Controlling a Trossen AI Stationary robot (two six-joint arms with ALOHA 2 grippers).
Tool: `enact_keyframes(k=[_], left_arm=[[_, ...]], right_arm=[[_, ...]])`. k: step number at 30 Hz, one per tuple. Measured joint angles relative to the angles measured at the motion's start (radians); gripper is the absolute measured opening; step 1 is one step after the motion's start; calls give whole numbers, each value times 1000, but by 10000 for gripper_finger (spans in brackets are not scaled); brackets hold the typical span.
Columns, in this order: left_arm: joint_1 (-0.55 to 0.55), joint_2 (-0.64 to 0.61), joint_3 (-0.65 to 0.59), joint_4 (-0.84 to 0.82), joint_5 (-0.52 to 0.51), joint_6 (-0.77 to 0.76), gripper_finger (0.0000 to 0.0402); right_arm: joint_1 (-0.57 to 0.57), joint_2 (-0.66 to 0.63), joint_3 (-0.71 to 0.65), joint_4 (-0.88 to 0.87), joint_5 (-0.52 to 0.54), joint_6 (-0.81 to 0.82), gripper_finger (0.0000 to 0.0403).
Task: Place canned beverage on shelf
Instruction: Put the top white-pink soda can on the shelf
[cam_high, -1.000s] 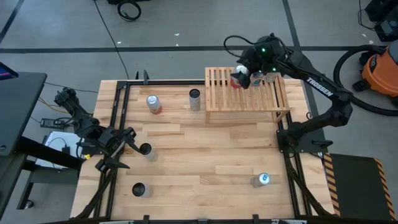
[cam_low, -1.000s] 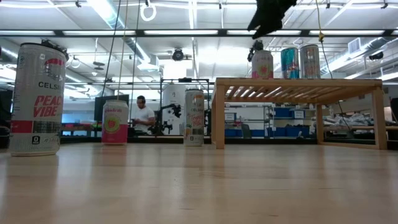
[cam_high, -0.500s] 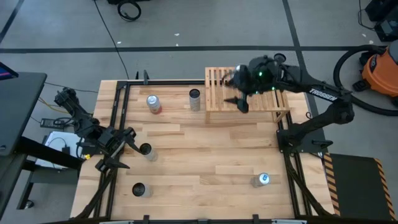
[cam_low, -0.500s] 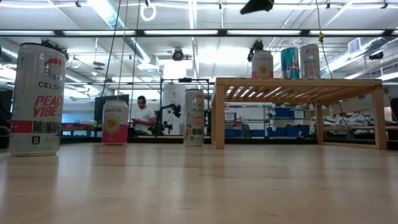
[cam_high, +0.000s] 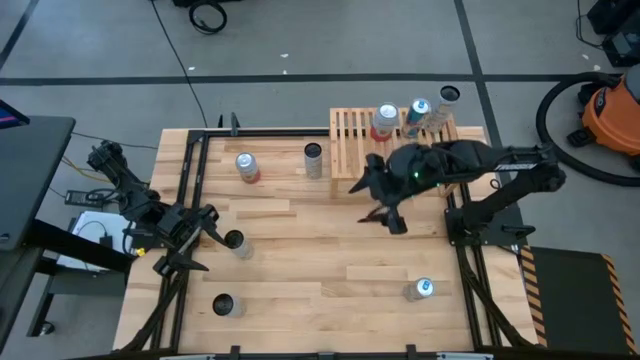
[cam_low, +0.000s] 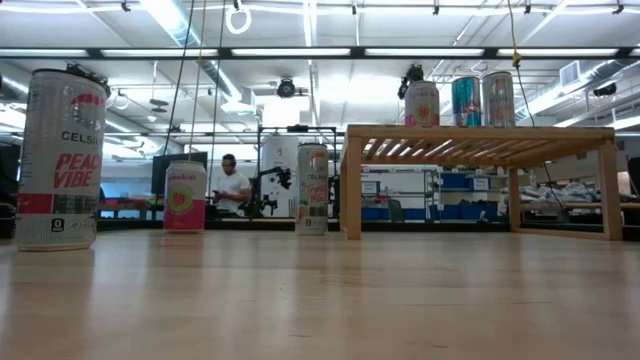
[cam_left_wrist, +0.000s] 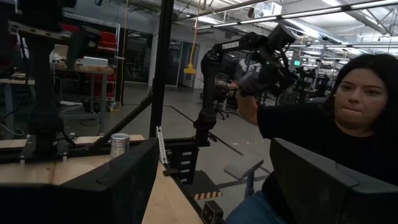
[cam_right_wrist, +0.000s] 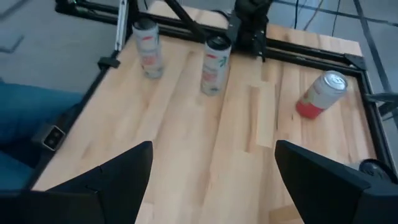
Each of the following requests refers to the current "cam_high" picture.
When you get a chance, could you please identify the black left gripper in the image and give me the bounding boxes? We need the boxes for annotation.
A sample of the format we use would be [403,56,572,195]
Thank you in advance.
[151,203,232,277]

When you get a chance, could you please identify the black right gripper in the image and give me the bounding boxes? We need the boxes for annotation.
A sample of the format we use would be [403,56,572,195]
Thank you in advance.
[347,143,445,236]

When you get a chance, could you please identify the white floral can black top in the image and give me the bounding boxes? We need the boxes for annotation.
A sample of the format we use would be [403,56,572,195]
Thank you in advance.
[223,229,255,261]

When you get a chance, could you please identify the grey can black top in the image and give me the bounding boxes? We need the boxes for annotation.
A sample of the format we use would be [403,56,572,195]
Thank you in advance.
[303,142,324,181]

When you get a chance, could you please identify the red white Spindrift can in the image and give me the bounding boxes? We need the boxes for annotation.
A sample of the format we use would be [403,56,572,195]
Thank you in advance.
[234,151,262,185]
[369,102,401,143]

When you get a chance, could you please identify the blue silver Red Bull can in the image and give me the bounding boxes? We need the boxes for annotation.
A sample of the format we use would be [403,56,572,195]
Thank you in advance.
[400,97,432,140]

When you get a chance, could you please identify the silver slim can blue tab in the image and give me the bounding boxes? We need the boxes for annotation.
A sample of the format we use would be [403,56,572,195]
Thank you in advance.
[402,277,436,303]

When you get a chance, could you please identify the white Celsius can black top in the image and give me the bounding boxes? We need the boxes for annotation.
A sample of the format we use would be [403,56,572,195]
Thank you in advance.
[424,84,462,134]

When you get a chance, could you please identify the wooden slatted shelf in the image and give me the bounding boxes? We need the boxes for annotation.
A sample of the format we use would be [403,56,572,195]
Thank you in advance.
[328,106,460,182]

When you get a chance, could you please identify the silver can black top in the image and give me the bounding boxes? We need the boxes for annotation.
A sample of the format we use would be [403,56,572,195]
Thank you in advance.
[211,292,246,319]

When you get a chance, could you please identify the white paper sheets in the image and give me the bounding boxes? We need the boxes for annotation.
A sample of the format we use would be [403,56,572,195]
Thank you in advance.
[57,210,136,274]

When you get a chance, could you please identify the black power adapter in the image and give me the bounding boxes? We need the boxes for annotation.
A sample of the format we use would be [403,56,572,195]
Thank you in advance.
[63,189,104,208]

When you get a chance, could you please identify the black desk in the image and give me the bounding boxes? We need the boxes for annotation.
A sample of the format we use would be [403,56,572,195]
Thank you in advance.
[0,115,134,341]

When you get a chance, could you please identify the orange shop vacuum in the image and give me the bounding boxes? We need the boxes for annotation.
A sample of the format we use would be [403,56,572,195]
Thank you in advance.
[534,71,640,189]
[567,64,640,171]

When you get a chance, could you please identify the black hazard striped mat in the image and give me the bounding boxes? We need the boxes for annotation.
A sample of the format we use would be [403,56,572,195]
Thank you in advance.
[517,244,640,356]

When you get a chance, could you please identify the monitor screen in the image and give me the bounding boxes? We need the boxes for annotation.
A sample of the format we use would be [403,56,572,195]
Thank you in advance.
[0,98,30,130]

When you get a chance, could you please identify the black computer cabinet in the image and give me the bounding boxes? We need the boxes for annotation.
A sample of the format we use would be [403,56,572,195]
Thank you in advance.
[172,0,245,8]

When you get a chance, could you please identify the black equipment case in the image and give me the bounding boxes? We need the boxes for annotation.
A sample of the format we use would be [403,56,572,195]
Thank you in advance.
[574,0,640,69]

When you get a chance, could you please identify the yellow cable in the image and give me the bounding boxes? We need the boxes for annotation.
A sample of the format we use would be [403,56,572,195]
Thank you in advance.
[59,154,111,184]

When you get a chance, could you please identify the long black floor cable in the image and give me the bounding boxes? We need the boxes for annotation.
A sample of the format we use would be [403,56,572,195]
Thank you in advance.
[149,0,209,129]

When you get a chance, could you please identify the coiled black cable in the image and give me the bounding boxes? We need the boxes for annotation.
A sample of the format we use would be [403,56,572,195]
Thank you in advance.
[187,0,229,36]

